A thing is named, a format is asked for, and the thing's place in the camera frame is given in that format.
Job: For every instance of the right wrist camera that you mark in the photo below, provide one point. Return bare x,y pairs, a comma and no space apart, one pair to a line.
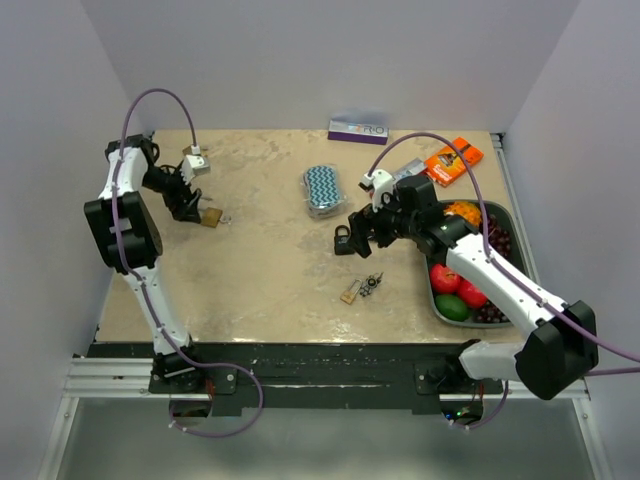
377,183

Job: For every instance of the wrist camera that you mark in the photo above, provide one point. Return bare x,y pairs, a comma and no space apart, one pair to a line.
377,183
194,166

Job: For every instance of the green avocado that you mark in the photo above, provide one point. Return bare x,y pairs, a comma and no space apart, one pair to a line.
451,307

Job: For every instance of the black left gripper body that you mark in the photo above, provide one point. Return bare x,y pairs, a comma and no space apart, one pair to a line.
173,194

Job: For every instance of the red apple left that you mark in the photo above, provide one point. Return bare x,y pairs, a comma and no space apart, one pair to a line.
443,279

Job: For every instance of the purple white box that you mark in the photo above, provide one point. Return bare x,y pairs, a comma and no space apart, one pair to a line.
359,127

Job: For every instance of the small brass padlock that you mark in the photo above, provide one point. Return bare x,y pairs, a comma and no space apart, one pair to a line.
349,295

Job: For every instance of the toy pineapple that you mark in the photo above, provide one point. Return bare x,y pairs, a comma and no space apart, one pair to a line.
467,210

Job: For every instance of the aluminium rail frame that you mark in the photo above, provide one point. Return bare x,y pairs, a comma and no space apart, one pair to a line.
103,378

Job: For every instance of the orange box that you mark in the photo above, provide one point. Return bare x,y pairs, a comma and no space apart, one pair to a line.
445,167

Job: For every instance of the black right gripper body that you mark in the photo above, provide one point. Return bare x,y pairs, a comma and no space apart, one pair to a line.
390,223

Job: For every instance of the red apple right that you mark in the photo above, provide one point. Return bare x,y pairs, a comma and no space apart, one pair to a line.
471,295

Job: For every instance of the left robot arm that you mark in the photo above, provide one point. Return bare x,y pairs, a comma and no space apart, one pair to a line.
129,242

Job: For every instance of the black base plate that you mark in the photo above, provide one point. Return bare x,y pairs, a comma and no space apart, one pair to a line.
345,376

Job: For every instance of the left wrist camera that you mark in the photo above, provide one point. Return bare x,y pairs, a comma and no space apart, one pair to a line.
194,166

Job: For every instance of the brass padlock with keys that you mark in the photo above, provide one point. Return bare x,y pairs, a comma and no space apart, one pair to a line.
210,216

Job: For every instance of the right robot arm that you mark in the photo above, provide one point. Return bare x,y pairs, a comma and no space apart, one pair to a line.
557,346

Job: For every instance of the blue zigzag pouch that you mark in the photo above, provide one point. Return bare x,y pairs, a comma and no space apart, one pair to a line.
324,195

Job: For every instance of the grey fruit tray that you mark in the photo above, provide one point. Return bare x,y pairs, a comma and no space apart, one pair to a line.
488,316

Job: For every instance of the dark grapes bunch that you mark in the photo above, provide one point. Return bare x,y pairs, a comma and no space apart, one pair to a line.
499,238

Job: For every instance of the red white box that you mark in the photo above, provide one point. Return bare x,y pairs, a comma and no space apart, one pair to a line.
414,167

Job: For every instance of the red apple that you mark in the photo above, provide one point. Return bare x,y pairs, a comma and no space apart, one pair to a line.
471,295
443,279

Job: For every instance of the black padlock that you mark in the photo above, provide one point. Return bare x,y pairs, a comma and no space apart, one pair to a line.
341,241

